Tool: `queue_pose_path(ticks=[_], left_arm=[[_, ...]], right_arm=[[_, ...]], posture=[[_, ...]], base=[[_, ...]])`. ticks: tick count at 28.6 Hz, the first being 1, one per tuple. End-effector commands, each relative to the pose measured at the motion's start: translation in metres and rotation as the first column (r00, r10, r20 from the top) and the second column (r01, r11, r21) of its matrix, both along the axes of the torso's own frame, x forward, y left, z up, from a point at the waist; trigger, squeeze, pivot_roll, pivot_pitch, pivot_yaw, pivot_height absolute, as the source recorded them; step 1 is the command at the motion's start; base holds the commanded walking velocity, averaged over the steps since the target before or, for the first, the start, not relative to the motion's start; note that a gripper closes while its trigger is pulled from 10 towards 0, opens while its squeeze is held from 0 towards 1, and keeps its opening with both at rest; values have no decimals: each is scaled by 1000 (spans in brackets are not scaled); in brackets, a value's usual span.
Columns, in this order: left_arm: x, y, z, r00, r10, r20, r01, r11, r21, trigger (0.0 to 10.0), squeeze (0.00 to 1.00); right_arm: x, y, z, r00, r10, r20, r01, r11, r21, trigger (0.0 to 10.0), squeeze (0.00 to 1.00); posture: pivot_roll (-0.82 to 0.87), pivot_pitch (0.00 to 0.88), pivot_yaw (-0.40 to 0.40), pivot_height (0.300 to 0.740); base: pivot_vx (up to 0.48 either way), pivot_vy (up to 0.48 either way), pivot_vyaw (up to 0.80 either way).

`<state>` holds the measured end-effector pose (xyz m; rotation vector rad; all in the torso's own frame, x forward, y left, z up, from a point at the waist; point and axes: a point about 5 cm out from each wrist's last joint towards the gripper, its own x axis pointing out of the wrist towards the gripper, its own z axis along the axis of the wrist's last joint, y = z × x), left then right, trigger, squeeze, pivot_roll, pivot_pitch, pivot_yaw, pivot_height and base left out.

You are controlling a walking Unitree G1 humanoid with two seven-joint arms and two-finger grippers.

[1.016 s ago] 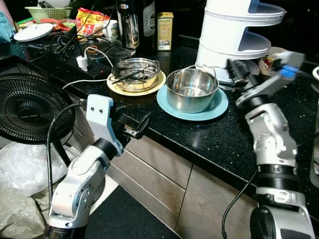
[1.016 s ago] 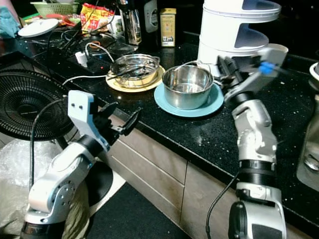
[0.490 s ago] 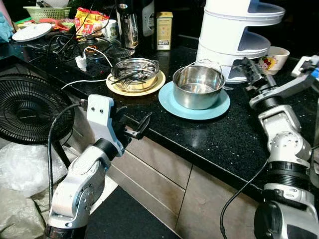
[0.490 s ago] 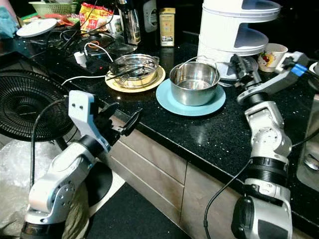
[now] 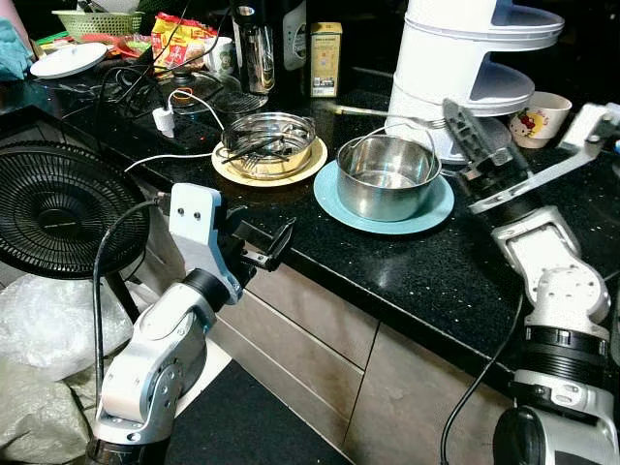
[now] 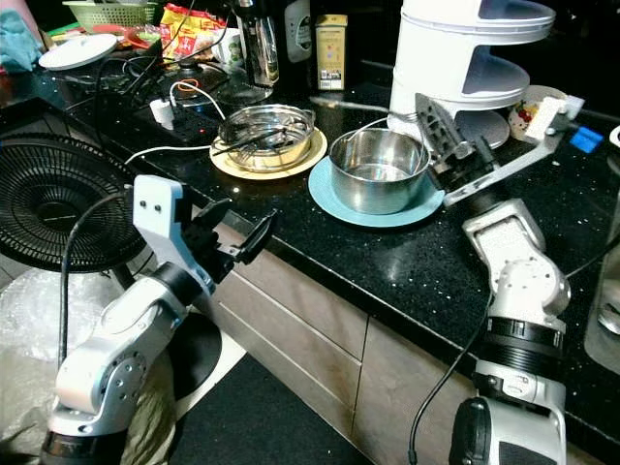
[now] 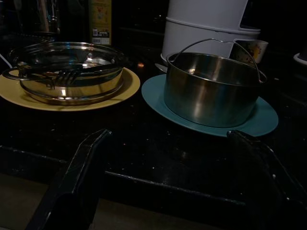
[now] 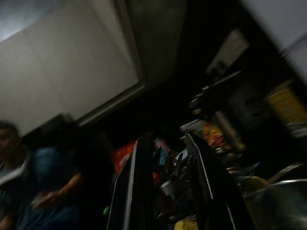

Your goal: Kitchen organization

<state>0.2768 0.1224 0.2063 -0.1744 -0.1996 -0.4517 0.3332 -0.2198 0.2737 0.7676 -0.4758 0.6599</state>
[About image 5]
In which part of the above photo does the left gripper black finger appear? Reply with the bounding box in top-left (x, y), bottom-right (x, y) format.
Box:
top-left (219, 203), bottom-right (257, 239)
top-left (250, 217), bottom-right (297, 273)

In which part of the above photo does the light blue plate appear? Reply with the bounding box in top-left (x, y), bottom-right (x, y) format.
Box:
top-left (313, 160), bottom-right (456, 236)

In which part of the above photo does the beige kitchen cabinet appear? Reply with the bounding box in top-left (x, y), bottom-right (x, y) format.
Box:
top-left (126, 203), bottom-right (543, 465)

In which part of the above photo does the white cup with print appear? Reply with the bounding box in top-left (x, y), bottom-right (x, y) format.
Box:
top-left (511, 92), bottom-right (573, 149)

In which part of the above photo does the wide steel bowl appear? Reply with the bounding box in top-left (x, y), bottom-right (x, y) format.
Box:
top-left (221, 111), bottom-right (318, 178)

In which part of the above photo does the dark metal utensil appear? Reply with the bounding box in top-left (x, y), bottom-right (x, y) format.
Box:
top-left (225, 134), bottom-right (303, 161)

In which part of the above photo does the white tiered rack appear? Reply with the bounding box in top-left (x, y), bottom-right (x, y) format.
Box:
top-left (387, 0), bottom-right (565, 164)

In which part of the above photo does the pale yellow plate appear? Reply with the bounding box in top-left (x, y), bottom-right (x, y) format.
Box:
top-left (211, 139), bottom-right (328, 188)

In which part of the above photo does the deep steel pot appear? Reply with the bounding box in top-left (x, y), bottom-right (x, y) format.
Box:
top-left (336, 134), bottom-right (442, 222)

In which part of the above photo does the long metal utensil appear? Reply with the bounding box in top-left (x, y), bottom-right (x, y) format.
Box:
top-left (325, 102), bottom-right (451, 129)

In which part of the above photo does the white charger plug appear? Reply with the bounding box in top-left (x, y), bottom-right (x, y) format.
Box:
top-left (152, 107), bottom-right (177, 139)

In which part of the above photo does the glass pot lid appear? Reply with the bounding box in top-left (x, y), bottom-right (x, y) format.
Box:
top-left (172, 68), bottom-right (267, 117)

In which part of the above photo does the black power strip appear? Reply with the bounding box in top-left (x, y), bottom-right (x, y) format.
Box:
top-left (102, 95), bottom-right (222, 151)

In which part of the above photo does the yellow tin box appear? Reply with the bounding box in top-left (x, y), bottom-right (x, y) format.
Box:
top-left (310, 21), bottom-right (344, 98)

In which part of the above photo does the steel kettle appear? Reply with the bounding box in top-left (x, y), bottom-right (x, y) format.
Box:
top-left (231, 0), bottom-right (277, 95)

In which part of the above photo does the black floor mat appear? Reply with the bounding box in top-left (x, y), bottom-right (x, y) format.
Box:
top-left (160, 358), bottom-right (355, 465)

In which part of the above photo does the black electric fan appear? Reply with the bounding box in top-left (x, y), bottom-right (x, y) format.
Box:
top-left (0, 140), bottom-right (154, 326)

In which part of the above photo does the red yellow snack packet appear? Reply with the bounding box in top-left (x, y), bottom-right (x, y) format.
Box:
top-left (150, 13), bottom-right (219, 69)

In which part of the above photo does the clear plastic bag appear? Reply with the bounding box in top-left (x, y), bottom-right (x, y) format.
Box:
top-left (0, 274), bottom-right (137, 379)

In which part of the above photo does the white round lid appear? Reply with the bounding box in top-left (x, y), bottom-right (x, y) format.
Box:
top-left (29, 43), bottom-right (109, 80)

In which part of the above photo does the green plastic basket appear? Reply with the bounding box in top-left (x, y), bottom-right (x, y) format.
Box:
top-left (51, 10), bottom-right (144, 40)

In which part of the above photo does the grey green plastic bag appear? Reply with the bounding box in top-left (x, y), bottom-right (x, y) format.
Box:
top-left (0, 363), bottom-right (108, 465)

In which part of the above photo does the teal cloth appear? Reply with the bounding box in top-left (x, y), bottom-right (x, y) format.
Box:
top-left (0, 19), bottom-right (35, 81)

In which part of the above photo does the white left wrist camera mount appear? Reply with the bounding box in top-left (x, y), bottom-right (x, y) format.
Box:
top-left (168, 182), bottom-right (243, 301)

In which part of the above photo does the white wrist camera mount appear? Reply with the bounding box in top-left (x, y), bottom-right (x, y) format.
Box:
top-left (468, 101), bottom-right (620, 216)
top-left (168, 182), bottom-right (243, 301)

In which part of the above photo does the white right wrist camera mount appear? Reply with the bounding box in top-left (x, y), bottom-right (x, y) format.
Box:
top-left (468, 101), bottom-right (620, 216)

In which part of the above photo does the white charger cable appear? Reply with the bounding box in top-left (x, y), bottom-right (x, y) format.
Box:
top-left (126, 87), bottom-right (226, 173)

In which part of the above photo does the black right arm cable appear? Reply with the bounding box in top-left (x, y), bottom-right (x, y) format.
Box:
top-left (441, 291), bottom-right (529, 465)

